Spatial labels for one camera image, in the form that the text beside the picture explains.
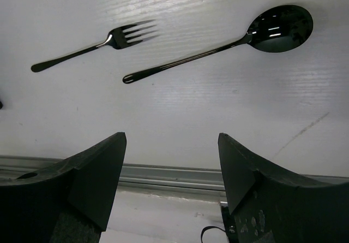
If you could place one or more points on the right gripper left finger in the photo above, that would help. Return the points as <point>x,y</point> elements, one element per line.
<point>69,201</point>

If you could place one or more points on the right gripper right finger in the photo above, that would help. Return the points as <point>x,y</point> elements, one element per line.
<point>269,203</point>

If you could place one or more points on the black fork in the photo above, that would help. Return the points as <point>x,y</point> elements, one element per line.
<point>118,38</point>

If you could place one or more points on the black spoon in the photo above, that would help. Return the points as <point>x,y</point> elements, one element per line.
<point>279,29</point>

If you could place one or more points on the aluminium table frame rail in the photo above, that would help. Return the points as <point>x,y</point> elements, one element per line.
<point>202,184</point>

